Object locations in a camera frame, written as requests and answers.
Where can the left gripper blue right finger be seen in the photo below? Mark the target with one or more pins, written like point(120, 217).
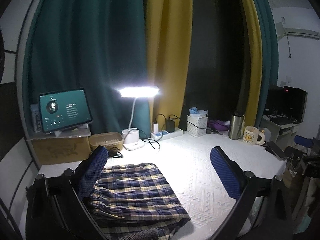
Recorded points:
point(229, 172)

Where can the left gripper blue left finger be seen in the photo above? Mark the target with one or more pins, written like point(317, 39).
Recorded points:
point(89, 170)

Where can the blue yellow plaid pants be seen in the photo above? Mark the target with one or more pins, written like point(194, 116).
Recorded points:
point(128, 199)

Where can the tan lidded plastic box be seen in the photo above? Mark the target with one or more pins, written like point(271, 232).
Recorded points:
point(108, 140)

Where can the brown cardboard box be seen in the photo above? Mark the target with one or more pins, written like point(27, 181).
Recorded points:
point(70, 146)

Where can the white desk lamp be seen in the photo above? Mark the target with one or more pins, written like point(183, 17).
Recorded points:
point(135, 135)

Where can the cream bear cartoon mug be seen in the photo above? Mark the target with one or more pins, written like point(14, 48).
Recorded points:
point(253, 136)

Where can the stainless steel tumbler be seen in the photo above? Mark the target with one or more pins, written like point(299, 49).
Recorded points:
point(236, 126)

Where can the white textured table cover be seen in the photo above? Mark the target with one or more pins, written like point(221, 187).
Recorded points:
point(55, 211)

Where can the purple cloth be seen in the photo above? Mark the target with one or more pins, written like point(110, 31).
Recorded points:
point(219, 125)

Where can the white slatted storage basket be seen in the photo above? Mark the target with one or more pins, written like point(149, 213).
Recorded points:
point(197, 127)

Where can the white phone charger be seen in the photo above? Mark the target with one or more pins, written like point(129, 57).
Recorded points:
point(155, 127)

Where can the white power strip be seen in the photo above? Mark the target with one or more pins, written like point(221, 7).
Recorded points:
point(164, 135)

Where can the blue plastic bag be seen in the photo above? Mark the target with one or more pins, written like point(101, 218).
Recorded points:
point(197, 113)

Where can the black power adapter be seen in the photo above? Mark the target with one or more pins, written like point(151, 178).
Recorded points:
point(170, 126)

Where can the black garment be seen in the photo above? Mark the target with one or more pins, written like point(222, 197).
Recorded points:
point(148, 234)

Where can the teal curtain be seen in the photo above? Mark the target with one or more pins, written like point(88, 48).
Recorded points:
point(97, 45)

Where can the yellow curtain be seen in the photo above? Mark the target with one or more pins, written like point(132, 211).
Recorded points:
point(206, 54)

